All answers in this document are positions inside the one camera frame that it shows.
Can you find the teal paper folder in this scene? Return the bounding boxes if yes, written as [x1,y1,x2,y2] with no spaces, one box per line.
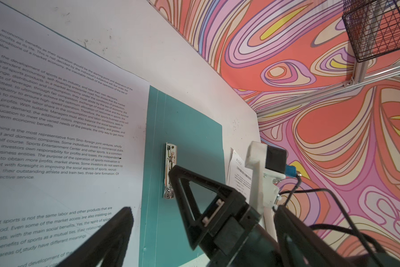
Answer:
[139,87,225,267]

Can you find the printed white paper sheet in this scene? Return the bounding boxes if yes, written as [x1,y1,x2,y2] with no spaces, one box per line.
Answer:
[0,2,150,267]

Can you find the metal folder clip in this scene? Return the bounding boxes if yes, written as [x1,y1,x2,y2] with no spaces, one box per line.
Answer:
[163,142,177,199]

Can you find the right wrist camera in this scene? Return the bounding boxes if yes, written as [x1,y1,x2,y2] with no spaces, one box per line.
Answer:
[245,141,302,215]

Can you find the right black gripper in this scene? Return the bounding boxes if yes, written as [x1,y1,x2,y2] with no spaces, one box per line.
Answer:
[169,166,283,267]

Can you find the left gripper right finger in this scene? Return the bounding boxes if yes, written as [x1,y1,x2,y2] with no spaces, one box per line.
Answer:
[274,205,353,267]

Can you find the lower white paper sheets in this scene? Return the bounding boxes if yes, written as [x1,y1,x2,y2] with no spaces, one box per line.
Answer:
[226,149,253,198]

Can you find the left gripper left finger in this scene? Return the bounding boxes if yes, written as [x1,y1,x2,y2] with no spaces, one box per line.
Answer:
[58,207,134,267]

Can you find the back black wire basket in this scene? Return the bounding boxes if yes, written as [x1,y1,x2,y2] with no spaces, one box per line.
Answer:
[342,0,400,62]

